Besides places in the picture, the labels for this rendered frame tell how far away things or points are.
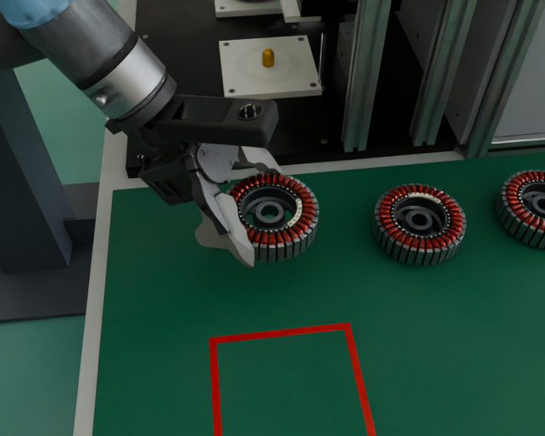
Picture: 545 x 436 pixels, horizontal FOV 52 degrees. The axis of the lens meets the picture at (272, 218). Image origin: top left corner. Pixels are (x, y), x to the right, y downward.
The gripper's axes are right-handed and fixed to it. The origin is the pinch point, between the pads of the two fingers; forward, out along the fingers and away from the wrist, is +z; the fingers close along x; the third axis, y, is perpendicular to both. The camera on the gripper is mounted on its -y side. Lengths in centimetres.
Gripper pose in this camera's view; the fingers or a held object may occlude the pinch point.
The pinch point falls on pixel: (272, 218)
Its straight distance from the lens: 64.9
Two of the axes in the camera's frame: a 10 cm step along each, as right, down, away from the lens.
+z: 5.7, 6.2, 5.4
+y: -7.8, 1.9, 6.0
